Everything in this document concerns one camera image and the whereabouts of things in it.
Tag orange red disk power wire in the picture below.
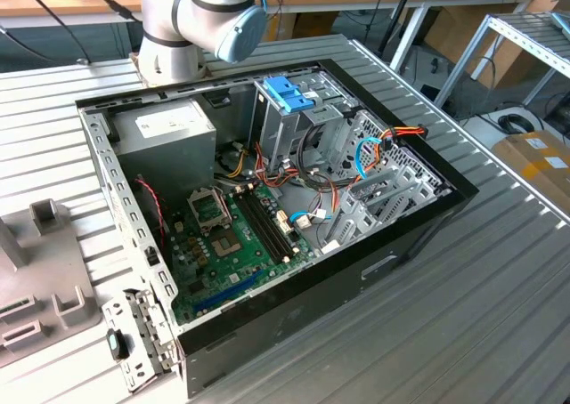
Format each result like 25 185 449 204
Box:
330 125 429 216

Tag grey metal disk bay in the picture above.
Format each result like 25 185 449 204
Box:
319 162 453 256

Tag black RAM slot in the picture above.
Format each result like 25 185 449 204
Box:
245 188 293 261
251 187 297 259
240 190 289 263
233 190 283 265

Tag grey metal drive cage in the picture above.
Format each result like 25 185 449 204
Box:
248 68 357 176

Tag CPU socket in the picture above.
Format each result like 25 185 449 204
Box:
208 228 245 263

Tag metal socket cover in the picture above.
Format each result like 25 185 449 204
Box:
185 186 233 235

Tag blue plastic drive latch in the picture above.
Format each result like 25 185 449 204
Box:
262 77 318 115

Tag black open PC case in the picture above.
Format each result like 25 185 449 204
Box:
74 58 481 399

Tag blue expansion slot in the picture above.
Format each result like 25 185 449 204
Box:
191 271 264 312

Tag green motherboard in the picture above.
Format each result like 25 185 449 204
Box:
167 183 320 327

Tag grey power supply unit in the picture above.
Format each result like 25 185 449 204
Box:
108 97 218 197

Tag black case fan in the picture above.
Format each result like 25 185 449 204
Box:
133 174 171 250

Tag small brown cardboard box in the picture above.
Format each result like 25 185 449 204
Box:
291 12 340 39

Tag black tripod pole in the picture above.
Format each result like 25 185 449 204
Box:
377 0 422 58

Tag black latch blue button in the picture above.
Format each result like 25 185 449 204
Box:
105 327 132 360

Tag large brown cardboard box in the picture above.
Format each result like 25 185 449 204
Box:
425 3 533 89

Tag cardboard box white labels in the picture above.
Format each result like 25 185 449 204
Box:
491 130 570 212

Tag grey parts rack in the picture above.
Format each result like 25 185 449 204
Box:
0 197 102 369

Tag aluminium roller rack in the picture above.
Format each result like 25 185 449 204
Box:
434 11 570 108

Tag red orange wire bundle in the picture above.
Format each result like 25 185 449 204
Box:
254 141 313 191

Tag thick black cable bundle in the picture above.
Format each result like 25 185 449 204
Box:
297 123 355 190

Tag yellow power wires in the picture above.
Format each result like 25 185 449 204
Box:
225 149 248 178

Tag light blue SATA wire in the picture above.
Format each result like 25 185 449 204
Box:
289 135 385 225

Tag red black twisted wire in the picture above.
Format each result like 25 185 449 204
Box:
134 177 167 249

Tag black cable coil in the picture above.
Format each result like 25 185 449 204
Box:
497 112 536 135

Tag metal slot retainer bracket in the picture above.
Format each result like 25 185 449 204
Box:
101 287 180 395

